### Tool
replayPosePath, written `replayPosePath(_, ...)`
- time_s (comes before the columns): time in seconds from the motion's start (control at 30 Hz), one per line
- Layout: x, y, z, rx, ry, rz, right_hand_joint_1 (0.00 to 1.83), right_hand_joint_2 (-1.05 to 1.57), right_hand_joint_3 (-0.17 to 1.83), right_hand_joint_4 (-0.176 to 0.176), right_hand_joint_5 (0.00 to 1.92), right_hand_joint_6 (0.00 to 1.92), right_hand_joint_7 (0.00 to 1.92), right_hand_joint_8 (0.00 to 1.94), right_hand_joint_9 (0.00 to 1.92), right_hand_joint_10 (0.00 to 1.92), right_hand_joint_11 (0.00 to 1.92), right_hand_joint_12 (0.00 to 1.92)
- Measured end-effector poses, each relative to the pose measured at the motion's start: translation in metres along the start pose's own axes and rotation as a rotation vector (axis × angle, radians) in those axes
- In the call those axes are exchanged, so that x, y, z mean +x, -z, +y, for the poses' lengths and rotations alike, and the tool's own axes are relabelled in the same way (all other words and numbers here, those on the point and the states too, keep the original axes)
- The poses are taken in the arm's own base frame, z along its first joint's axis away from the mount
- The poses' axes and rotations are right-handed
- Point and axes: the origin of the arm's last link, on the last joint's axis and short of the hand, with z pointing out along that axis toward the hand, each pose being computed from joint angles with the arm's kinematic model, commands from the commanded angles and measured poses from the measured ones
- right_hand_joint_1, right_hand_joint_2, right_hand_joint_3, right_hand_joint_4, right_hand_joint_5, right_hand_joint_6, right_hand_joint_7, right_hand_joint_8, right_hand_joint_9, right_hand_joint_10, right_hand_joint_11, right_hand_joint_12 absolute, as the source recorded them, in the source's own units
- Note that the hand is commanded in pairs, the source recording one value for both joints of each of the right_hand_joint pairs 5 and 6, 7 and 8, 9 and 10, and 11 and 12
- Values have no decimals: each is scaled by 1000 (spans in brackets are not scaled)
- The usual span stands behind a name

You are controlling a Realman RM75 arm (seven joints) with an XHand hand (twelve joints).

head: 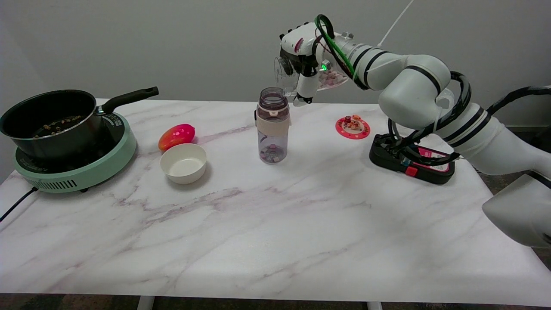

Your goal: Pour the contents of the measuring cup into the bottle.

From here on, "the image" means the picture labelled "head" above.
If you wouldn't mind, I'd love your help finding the clear purple-tinted bottle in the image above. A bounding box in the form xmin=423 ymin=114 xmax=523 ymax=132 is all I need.
xmin=254 ymin=87 xmax=291 ymax=164

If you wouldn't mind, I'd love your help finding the clear small measuring cup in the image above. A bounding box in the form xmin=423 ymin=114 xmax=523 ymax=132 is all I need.
xmin=274 ymin=55 xmax=350 ymax=98

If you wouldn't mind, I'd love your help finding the black saucepan with handle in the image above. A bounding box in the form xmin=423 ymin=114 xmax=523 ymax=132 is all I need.
xmin=0 ymin=87 xmax=159 ymax=161

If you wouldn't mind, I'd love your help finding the black cooker power cord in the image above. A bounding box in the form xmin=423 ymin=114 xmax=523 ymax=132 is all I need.
xmin=0 ymin=186 xmax=38 ymax=223

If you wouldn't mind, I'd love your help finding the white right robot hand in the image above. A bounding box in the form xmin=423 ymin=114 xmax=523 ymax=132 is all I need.
xmin=279 ymin=22 xmax=345 ymax=107

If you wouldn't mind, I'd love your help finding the white small bowl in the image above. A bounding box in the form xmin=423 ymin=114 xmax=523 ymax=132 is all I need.
xmin=160 ymin=143 xmax=207 ymax=185

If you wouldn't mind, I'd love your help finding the red orange toy mango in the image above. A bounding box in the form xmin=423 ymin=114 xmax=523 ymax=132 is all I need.
xmin=158 ymin=124 xmax=196 ymax=152

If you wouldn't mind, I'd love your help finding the red round toy plate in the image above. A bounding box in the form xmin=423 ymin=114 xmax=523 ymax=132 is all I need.
xmin=335 ymin=115 xmax=371 ymax=140

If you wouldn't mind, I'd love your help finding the black device with pink label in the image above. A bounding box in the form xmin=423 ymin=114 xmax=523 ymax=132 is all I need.
xmin=369 ymin=133 xmax=455 ymax=185

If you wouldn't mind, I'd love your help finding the mint green induction cooker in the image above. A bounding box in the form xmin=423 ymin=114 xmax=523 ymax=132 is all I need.
xmin=12 ymin=112 xmax=137 ymax=193

